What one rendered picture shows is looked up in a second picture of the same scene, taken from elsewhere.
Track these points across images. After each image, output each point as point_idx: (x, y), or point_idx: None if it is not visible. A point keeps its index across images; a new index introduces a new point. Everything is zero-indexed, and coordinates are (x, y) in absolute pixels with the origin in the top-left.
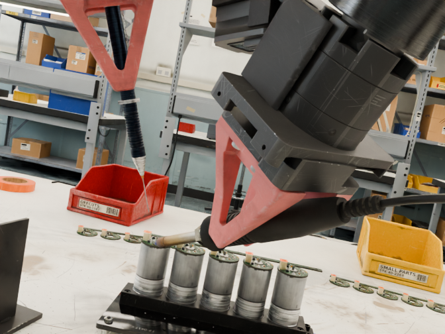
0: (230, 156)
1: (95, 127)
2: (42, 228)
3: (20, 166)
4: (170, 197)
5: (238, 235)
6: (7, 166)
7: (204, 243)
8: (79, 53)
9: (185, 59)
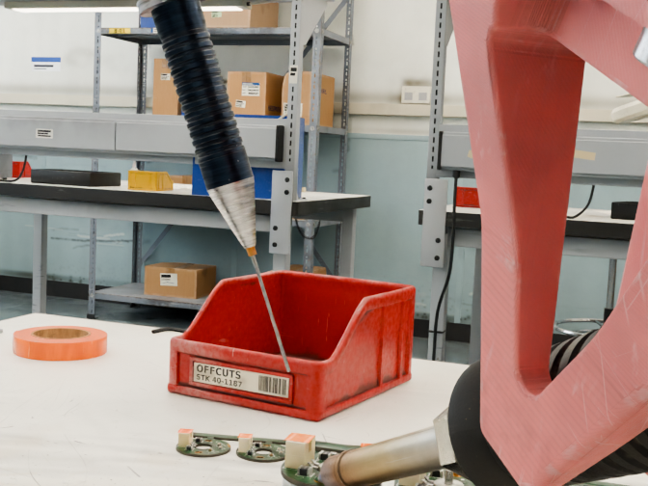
0: (527, 58)
1: (285, 221)
2: (91, 445)
3: (163, 317)
4: (460, 351)
5: (612, 434)
6: (141, 321)
7: (471, 475)
8: (247, 84)
9: (456, 62)
